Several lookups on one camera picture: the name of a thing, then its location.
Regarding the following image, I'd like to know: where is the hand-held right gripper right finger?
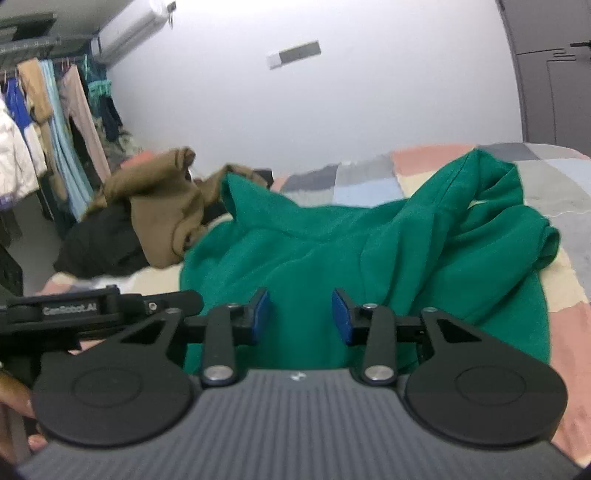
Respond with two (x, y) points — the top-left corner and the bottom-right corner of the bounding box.
(331, 287), (491, 387)

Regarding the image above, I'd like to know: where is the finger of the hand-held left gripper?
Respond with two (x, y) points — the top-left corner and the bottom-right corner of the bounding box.
(120, 290), (205, 326)

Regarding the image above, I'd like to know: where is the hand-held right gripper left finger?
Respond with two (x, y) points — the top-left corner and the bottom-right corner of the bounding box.
(105, 287), (272, 387)

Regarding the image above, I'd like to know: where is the green printed sweatshirt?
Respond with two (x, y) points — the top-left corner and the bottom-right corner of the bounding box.
(179, 148), (562, 376)

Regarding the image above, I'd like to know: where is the person's left hand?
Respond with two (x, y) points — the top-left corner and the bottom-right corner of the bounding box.
(0, 370), (49, 454)

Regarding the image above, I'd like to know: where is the black garment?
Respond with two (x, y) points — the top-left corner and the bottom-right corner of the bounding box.
(52, 203), (151, 280)

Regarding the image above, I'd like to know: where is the brown garment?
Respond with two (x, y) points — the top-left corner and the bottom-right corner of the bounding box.
(81, 147), (274, 271)

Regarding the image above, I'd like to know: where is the pink box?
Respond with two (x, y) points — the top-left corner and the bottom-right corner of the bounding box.
(122, 150), (158, 169)

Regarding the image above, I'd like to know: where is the patterned cloth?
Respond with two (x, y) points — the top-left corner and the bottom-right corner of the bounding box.
(103, 131), (142, 162)

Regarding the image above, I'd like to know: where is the white puffer jacket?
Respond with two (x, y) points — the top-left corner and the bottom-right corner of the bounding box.
(0, 99), (40, 211)

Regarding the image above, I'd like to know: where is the light blue hanging garment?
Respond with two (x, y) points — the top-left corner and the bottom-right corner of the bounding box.
(39, 59), (93, 220)

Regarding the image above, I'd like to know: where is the dark hanging garment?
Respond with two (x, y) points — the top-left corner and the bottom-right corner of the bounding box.
(99, 94), (123, 142)

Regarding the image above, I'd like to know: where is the beige pink hanging garment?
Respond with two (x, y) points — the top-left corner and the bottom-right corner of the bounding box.
(60, 65), (112, 186)

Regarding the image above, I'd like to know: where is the tan hanging garment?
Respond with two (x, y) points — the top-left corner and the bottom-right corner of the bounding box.
(17, 58), (68, 197)

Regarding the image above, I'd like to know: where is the patchwork quilt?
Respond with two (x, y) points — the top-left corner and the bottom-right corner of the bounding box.
(34, 143), (591, 470)

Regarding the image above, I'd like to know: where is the white air conditioner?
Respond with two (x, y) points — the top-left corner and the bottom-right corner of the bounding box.
(90, 0), (177, 66)

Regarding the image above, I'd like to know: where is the grey door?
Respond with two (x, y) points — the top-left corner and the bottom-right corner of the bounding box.
(496, 0), (591, 147)

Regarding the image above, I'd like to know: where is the grey wall switch panel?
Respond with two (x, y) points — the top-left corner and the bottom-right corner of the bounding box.
(279, 41), (322, 65)

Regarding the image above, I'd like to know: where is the wire clothes rack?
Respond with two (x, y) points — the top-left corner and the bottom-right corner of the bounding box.
(0, 13), (100, 59)

